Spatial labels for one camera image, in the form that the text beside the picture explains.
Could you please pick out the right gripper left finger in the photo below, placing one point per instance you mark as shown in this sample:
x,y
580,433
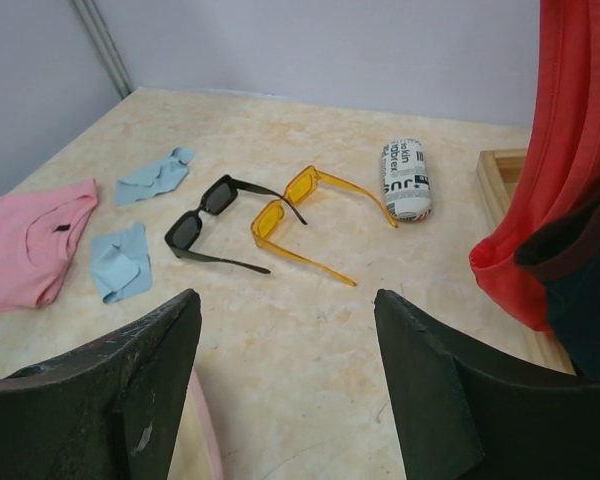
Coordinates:
x,y
109,409

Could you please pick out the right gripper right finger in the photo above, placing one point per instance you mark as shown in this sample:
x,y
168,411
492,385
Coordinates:
x,y
466,410

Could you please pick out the pink glasses case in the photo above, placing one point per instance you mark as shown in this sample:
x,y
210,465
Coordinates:
x,y
196,454

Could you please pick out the light blue cleaning cloth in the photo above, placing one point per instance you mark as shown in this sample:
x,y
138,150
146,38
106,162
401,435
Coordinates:
x,y
120,264

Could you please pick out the navy tank top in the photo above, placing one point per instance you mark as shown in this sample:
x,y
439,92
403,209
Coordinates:
x,y
564,256

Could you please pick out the pink folded garment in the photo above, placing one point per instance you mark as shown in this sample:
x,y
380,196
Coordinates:
x,y
39,235

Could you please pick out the newspaper print glasses case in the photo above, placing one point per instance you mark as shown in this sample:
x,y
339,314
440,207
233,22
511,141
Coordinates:
x,y
406,187

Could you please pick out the red tank top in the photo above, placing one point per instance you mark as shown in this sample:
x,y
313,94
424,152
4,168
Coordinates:
x,y
562,164

